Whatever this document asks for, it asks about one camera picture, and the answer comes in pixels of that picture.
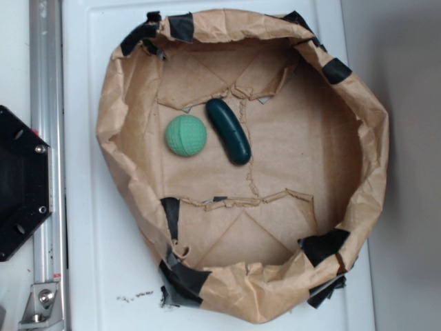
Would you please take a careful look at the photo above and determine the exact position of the white plastic tray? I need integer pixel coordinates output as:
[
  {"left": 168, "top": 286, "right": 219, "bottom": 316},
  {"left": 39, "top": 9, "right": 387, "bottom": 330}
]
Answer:
[{"left": 62, "top": 1, "right": 376, "bottom": 330}]

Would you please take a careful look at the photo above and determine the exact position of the metal corner bracket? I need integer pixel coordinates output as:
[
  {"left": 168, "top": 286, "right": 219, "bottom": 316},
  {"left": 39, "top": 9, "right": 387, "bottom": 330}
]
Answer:
[{"left": 18, "top": 282, "right": 65, "bottom": 330}]

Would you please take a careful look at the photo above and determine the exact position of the dark green plastic pickle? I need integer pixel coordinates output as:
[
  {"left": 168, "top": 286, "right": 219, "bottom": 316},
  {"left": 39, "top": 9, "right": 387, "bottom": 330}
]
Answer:
[{"left": 206, "top": 99, "right": 252, "bottom": 166}]

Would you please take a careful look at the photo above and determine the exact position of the brown paper bag tray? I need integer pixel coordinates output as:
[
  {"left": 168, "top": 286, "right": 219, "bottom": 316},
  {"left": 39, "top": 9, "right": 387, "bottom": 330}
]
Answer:
[{"left": 96, "top": 9, "right": 389, "bottom": 323}]

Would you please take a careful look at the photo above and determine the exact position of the light green dimpled ball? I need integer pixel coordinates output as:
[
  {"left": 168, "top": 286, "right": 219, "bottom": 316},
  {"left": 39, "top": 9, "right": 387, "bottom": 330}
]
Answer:
[{"left": 165, "top": 114, "right": 207, "bottom": 157}]

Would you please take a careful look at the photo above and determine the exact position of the aluminium extrusion rail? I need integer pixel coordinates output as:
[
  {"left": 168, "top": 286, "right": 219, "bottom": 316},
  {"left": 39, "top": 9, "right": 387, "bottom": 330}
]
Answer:
[{"left": 29, "top": 1, "right": 70, "bottom": 330}]

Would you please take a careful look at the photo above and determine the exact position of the black hexagonal robot base plate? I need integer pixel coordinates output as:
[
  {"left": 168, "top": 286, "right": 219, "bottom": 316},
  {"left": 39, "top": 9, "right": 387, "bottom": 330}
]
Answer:
[{"left": 1, "top": 106, "right": 52, "bottom": 262}]

